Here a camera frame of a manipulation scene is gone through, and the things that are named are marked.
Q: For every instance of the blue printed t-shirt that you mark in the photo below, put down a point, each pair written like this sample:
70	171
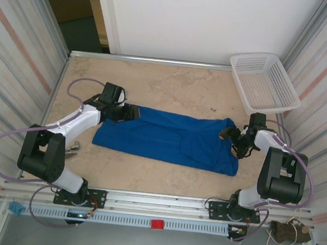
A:
161	137

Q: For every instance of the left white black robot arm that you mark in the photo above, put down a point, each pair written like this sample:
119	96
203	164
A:
72	121

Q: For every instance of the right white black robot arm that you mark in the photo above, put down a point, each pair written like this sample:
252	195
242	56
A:
280	183

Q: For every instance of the white perforated plastic basket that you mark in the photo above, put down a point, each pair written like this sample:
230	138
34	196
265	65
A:
262	83

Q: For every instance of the small circuit board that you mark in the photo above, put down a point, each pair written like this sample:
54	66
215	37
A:
79	215
238	230

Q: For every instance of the tan wooden door jamb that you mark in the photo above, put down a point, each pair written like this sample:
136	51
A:
95	2

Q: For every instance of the red tape marker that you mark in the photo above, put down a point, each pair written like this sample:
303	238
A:
157	224

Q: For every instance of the blue tape piece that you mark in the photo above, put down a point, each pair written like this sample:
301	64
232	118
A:
15	208

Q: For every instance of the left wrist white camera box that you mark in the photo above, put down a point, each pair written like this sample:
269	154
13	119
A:
124	96

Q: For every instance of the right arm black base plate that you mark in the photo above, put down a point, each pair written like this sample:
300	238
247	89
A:
215	209

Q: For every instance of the white door frame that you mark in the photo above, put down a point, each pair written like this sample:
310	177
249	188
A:
110	19

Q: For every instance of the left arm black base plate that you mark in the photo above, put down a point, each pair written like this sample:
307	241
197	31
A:
98	198

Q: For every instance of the aluminium mounting rail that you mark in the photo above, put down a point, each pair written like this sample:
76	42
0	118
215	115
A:
157	203

